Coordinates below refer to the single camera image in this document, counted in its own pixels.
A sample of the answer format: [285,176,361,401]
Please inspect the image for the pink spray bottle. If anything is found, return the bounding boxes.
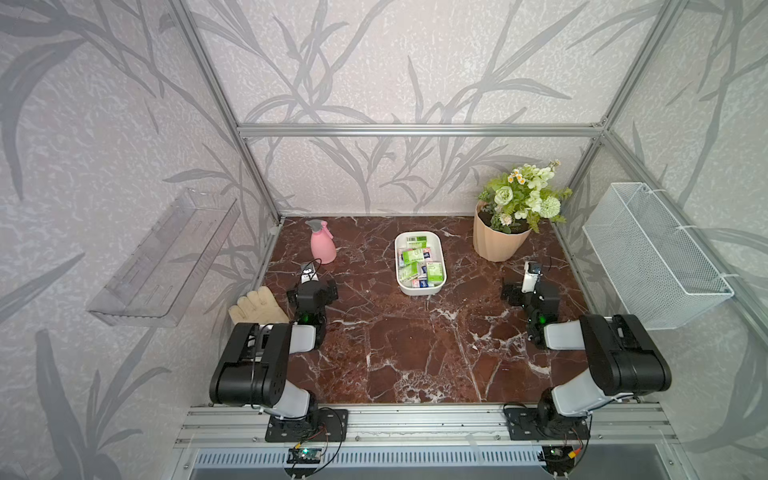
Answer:
[305,219,337,265]

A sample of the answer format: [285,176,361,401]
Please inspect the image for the left green circuit board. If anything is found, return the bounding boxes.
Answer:
[286,447,325,467]

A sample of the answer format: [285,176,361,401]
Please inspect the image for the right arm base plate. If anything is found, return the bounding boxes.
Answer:
[502,403,591,442]

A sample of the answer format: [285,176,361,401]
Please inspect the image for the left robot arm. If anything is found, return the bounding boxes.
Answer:
[209,280,338,423]

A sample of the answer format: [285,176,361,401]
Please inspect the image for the white wire mesh basket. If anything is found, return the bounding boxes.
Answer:
[583,182,734,330]

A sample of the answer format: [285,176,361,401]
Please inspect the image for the green tissue pack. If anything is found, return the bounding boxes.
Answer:
[402,247,430,265]
[398,263,420,282]
[406,235,427,249]
[425,261,445,286]

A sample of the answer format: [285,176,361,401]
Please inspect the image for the beige flower pot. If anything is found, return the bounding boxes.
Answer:
[472,201,530,262]

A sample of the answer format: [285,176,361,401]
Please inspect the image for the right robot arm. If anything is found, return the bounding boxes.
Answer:
[500,280,672,431]

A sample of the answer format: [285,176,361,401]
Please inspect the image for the artificial green white flowers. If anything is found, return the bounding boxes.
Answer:
[478,160,572,234]

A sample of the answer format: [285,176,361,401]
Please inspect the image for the clear acrylic wall shelf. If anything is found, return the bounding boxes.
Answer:
[86,188,241,328]

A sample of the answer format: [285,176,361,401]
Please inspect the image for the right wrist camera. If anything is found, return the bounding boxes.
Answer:
[521,261,542,293]

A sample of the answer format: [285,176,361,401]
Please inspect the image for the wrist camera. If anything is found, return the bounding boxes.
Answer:
[521,261,542,293]
[300,262,319,284]

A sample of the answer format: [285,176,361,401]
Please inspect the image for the beige work glove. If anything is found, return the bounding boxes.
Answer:
[228,286,290,324]

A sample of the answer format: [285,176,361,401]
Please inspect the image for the right circuit board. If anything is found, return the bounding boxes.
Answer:
[540,445,583,468]

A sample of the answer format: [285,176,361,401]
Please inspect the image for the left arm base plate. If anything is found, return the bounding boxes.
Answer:
[265,407,349,443]

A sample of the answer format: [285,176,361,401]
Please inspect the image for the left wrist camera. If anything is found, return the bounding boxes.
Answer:
[300,262,319,284]

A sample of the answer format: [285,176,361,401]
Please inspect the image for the white storage box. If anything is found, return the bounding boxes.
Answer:
[394,231,448,296]

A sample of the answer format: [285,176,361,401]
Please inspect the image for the aluminium front rail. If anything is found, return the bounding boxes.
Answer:
[174,403,680,448]

